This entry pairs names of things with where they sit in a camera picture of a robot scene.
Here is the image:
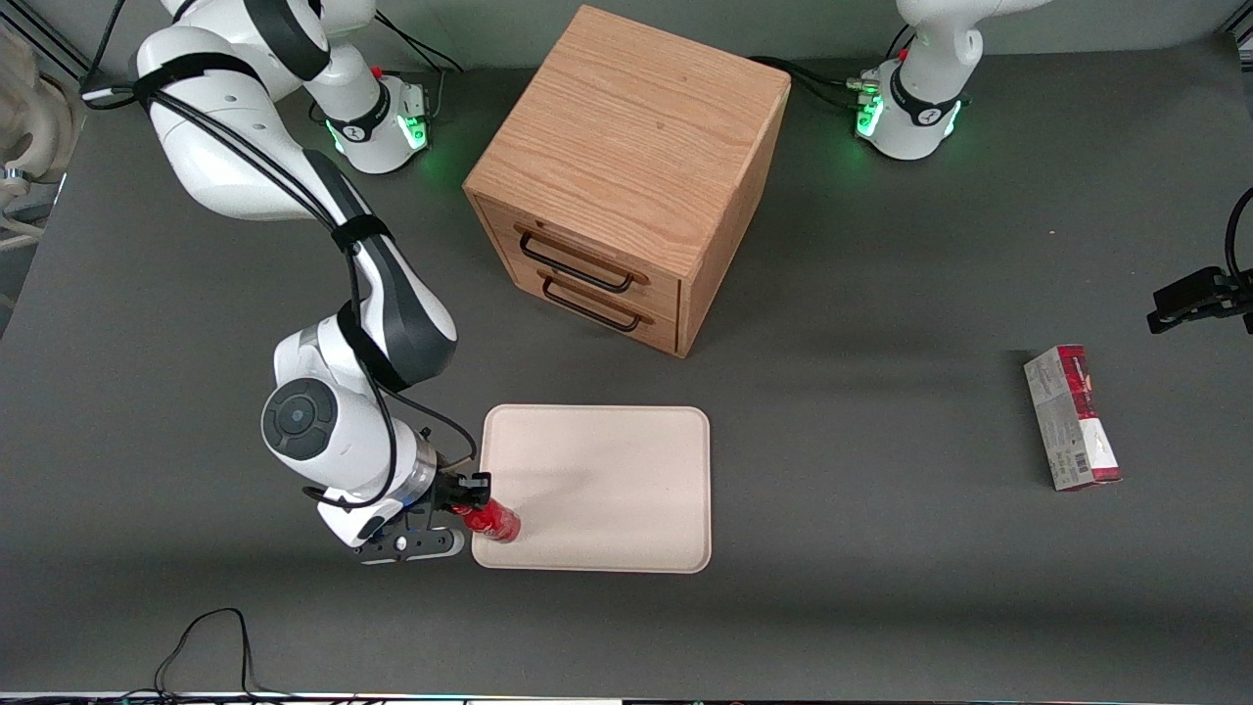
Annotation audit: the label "wooden drawer with long handle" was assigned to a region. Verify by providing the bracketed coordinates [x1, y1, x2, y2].
[478, 196, 682, 316]

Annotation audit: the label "red plaid cardboard box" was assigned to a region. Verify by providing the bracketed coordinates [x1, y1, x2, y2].
[1023, 344, 1123, 492]

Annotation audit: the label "short black drawer handle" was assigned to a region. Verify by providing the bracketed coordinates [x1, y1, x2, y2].
[540, 276, 645, 334]

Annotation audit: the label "wooden drawer with short handle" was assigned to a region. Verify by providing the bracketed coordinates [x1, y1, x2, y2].
[507, 257, 679, 355]

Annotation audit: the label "red coke bottle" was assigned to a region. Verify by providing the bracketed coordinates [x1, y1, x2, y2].
[452, 497, 522, 544]

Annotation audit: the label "black left arm base cables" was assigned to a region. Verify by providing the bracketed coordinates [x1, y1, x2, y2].
[749, 54, 877, 111]

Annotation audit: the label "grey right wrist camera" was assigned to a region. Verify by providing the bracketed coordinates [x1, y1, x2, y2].
[354, 527, 467, 566]

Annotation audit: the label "long black drawer handle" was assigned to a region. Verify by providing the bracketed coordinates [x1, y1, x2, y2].
[516, 229, 638, 295]

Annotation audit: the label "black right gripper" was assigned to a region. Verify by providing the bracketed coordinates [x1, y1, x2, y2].
[387, 460, 491, 540]

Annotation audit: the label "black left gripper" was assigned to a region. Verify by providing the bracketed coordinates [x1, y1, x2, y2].
[1147, 266, 1253, 336]

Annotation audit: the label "black right arm base cable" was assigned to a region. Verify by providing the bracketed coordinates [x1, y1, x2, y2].
[370, 10, 467, 118]

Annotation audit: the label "thin black looped cable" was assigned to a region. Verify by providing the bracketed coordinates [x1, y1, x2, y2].
[152, 607, 295, 701]

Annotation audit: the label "beige plastic tray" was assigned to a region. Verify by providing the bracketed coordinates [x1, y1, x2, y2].
[471, 404, 712, 575]

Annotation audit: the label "beige background object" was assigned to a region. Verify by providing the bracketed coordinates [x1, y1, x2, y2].
[0, 24, 85, 251]

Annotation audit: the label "black cable along right arm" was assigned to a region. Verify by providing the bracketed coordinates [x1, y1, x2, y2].
[83, 83, 481, 510]

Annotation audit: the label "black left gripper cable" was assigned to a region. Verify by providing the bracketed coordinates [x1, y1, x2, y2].
[1224, 186, 1253, 285]

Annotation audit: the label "wooden two-drawer cabinet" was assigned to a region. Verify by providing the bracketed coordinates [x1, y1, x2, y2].
[462, 4, 792, 359]

